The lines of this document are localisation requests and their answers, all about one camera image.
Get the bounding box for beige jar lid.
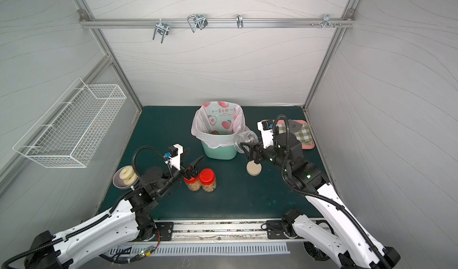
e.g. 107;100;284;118
246;160;262;176

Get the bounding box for glass peanut jar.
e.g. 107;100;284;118
234;130;259;153

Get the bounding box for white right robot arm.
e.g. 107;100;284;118
235;115;401;269

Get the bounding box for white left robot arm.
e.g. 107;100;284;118
1;144;204;269

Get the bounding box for mint green trash bin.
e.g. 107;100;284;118
201;141;237;160

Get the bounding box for green white checkered cloth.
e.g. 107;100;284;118
291;121;314;147

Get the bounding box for pink plastic tray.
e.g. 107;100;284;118
289;120;315;150

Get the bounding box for pink white plastic bin bag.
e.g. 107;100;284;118
191;101;249;148

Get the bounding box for cream round buns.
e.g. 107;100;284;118
119;166;137;185

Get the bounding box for grey bowl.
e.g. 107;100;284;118
113;167;139;190

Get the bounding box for metal hook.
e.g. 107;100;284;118
187;14;208;33
310;14;342;29
152;21;169;43
236;14;243;29

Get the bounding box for aluminium crossbar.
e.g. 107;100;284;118
80;17;356;29

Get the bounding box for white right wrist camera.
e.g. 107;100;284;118
257;120;274;148

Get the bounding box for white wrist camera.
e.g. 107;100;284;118
257;120;274;148
164;144;184;171

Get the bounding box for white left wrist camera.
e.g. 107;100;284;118
164;144;184;171

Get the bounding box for steel spatula wooden handle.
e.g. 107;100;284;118
288;120;303;133

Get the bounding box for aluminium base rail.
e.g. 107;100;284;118
142;216;366;243

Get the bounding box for white slotted cable duct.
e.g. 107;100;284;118
107;242;291;257

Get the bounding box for white wire basket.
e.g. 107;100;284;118
13;78;126;168

